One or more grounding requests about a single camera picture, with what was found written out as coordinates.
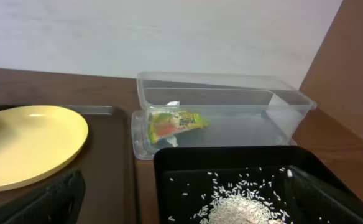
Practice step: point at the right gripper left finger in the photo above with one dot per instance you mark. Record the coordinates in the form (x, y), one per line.
(58, 201)

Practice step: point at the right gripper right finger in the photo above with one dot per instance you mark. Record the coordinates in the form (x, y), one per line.
(310, 200)

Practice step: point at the rice food scraps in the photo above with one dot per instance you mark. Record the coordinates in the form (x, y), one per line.
(225, 196)

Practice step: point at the yellow plate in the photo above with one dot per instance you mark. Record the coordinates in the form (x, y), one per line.
(37, 141)

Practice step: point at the green snack wrapper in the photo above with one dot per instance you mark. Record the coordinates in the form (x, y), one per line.
(167, 124)

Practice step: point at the black waste tray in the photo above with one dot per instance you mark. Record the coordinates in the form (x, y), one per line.
(275, 160)

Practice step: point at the dark brown serving tray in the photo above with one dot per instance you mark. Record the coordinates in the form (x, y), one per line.
(106, 162)

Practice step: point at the clear plastic bin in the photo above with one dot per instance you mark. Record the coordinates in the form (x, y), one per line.
(243, 110)

